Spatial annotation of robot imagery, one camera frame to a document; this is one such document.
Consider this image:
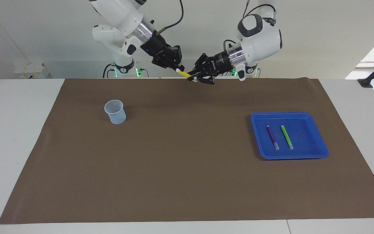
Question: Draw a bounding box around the purple pen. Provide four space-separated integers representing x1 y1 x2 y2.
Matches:
266 125 280 150

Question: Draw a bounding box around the yellow pen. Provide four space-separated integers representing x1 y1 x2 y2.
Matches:
176 68 195 81

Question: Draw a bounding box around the brown table mat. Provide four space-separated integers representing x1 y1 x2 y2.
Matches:
0 77 374 225

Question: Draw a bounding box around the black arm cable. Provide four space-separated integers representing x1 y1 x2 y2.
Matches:
223 0 278 49
155 0 184 34

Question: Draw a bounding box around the black right base cable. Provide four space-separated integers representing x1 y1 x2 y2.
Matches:
103 63 118 78

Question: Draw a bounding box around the white power box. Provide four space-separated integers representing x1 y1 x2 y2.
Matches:
14 63 50 79

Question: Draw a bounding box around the green pen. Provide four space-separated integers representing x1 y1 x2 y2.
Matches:
280 125 294 150

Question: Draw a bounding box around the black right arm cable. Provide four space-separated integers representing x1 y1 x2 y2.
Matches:
155 0 184 34

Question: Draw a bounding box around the translucent plastic cup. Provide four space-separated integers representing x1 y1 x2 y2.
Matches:
104 99 127 124

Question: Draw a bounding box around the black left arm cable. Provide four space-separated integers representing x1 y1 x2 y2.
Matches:
223 0 278 49

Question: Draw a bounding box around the blue plastic tray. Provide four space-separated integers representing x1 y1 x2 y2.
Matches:
251 111 329 160

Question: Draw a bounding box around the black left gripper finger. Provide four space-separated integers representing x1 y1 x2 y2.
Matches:
194 53 215 71
187 71 216 85

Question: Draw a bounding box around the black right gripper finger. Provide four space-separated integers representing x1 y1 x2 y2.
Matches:
168 45 183 67
153 60 185 72

